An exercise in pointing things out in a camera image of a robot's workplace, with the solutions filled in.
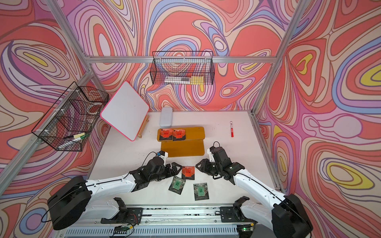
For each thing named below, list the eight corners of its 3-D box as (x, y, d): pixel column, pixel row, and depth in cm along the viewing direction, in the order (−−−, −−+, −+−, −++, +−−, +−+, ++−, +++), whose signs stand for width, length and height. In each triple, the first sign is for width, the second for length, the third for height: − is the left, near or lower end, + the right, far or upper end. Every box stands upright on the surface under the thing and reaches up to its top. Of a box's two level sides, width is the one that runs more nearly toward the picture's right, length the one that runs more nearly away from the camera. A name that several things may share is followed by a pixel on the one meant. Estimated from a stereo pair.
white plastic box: (159, 127, 112) (158, 125, 111) (162, 109, 125) (162, 107, 124) (171, 127, 112) (171, 125, 111) (173, 109, 125) (173, 107, 124)
